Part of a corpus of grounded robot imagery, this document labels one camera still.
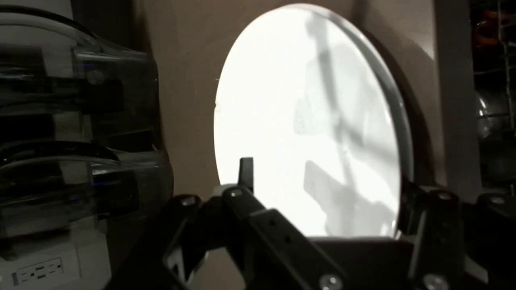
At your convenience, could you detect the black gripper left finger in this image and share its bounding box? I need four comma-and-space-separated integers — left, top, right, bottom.
106, 156, 348, 290

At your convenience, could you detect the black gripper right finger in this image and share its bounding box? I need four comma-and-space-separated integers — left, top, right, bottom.
398, 179, 467, 290

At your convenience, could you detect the white round plate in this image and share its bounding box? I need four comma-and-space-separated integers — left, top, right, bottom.
343, 13, 416, 187
211, 3, 406, 240

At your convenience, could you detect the white wire dishwasher rack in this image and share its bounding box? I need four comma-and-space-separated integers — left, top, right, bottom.
470, 0, 516, 190

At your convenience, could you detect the white wall outlet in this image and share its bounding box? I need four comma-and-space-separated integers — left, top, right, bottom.
9, 255, 67, 288

